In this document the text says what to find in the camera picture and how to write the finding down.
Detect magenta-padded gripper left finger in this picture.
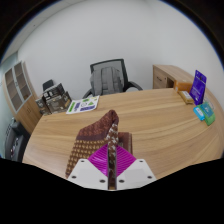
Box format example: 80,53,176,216
66,143,110,190

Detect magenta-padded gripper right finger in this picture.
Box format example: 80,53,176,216
115,144,158,191

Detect brown patterned towel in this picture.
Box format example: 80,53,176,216
64,109,134,191

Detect white printed sheet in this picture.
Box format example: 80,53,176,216
65,95,101,115

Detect large dark cardboard box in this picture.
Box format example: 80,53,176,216
46,91,73,114

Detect black sofa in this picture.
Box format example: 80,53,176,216
3,119,31,163

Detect brown cardboard box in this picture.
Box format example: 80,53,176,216
34,96,51,117

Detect wooden shelf cabinet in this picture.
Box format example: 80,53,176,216
2,60,43,134

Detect small blue box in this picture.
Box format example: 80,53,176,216
193,105,206,122

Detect black cardboard box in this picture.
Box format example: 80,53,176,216
42,82,66,102

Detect small yellow box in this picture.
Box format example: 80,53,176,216
178,90,195,105

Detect small green box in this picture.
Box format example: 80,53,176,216
199,101,216,126

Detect grey backpack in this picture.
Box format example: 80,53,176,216
89,66,125,97

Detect black visitor chair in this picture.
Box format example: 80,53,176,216
41,79,55,93

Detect wooden side desk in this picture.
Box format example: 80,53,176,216
152,64,194,93

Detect black mesh office chair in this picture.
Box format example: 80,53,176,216
82,58,144,99

